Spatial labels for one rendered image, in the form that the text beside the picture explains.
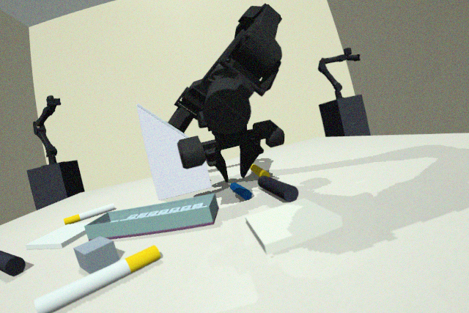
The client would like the white cylinder with yellow cap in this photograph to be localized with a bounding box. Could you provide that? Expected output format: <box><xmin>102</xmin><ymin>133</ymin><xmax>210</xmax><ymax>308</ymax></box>
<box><xmin>64</xmin><ymin>203</ymin><xmax>115</xmax><ymax>225</ymax></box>
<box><xmin>34</xmin><ymin>246</ymin><xmax>160</xmax><ymax>313</ymax></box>

